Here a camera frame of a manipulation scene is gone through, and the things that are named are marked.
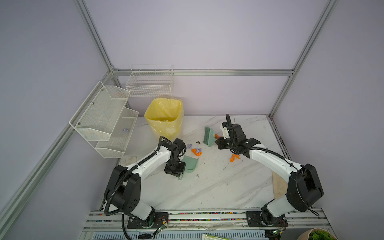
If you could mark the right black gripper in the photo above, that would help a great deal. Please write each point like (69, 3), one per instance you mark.
(219, 142)

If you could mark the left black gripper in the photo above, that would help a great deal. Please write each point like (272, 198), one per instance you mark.
(176, 173)

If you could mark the green plastic dustpan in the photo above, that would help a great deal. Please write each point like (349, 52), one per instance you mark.
(190, 165)

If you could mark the green hand brush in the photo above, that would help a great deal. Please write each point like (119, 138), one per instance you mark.
(209, 137)

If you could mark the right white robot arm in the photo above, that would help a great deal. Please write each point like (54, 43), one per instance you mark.
(304, 186)

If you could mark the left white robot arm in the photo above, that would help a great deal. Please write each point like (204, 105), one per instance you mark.
(123, 191)

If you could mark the orange purple scraps right cluster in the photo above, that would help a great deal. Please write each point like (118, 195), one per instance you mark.
(234, 157)

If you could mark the orange paper scrap near bin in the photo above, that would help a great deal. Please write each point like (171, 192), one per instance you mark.
(197, 154)

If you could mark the purple paper scrap near bin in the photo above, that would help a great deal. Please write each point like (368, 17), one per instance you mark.
(189, 146)

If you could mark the cream trash bin yellow liner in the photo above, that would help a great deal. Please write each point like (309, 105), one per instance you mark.
(165, 118)

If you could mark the white cotton work glove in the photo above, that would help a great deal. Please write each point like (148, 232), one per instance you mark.
(128, 160)

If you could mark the white mesh shelf lower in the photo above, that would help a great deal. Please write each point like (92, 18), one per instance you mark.
(118, 143)

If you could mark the white mesh shelf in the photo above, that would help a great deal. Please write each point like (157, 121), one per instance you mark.
(97, 122)
(118, 143)

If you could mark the beige cloth rag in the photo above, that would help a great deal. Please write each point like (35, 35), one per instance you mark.
(279, 186)

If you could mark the white mesh shelf upper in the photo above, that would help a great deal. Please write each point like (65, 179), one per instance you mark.
(97, 122)

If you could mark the green plant in pot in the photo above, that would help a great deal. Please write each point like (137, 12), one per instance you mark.
(317, 234)

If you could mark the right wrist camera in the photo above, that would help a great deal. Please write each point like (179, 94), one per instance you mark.
(225, 131)

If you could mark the white wire basket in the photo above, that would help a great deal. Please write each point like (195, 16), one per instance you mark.
(151, 81)

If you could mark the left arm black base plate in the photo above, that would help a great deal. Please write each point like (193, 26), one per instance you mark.
(153, 221)

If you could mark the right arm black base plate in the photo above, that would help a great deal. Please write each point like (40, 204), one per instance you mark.
(263, 218)

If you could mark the aluminium front rail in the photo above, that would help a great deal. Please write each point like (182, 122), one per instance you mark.
(193, 225)

